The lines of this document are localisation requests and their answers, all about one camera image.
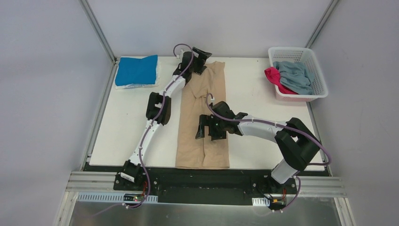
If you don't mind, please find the beige t shirt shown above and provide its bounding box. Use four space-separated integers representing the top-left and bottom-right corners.
176 61 230 170

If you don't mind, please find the folded blue t shirt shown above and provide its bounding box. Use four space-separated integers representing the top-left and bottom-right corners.
114 55 159 87

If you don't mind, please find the aluminium frame rail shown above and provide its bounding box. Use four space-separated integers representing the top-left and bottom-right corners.
66 171 116 192

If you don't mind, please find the pink t shirt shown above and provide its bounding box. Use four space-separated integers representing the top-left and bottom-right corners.
264 67 297 95

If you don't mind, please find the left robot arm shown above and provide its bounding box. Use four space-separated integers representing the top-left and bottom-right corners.
117 47 212 190

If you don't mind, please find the grey blue t shirt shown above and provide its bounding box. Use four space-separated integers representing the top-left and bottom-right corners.
273 61 315 95

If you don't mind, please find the left white cable duct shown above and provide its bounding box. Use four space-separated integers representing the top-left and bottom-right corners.
77 192 144 204

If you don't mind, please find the white cable duct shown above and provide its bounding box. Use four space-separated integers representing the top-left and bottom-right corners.
77 192 144 204
252 197 270 207

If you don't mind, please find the white plastic basket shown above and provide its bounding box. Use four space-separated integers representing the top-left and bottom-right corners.
268 47 328 102

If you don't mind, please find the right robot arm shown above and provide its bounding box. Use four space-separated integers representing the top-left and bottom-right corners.
195 101 320 193

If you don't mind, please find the right white cable duct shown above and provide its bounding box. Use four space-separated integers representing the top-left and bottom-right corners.
252 197 270 207

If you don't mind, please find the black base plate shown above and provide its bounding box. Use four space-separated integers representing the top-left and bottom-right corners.
82 167 330 207

